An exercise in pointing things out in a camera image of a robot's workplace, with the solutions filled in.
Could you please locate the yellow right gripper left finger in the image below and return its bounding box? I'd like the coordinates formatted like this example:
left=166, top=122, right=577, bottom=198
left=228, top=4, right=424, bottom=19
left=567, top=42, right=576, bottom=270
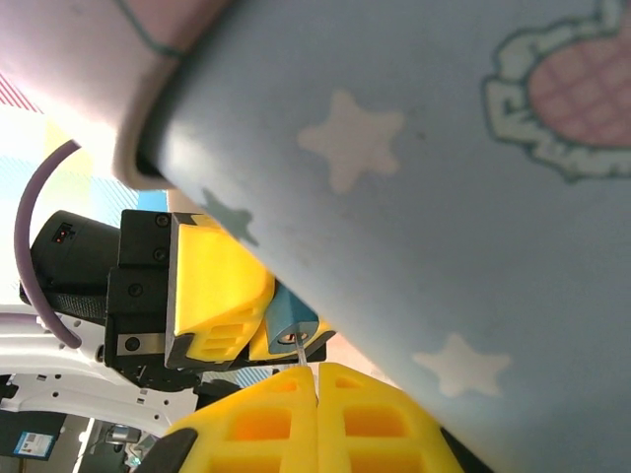
left=142, top=365, right=319, bottom=473

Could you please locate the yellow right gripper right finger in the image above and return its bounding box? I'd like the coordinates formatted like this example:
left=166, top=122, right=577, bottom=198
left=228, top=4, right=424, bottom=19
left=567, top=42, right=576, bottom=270
left=318, top=362, right=489, bottom=473

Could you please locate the blue cartoon tin box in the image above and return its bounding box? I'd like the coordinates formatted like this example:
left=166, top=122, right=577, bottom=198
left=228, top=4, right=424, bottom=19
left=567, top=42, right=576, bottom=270
left=0, top=0, right=631, bottom=473

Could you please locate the blue white label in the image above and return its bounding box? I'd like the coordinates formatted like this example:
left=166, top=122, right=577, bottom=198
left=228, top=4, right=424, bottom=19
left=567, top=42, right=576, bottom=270
left=12, top=430, right=53, bottom=462

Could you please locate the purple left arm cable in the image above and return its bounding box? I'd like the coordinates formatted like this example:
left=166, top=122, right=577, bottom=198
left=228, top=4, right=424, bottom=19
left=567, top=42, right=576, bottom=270
left=14, top=139, right=83, bottom=349

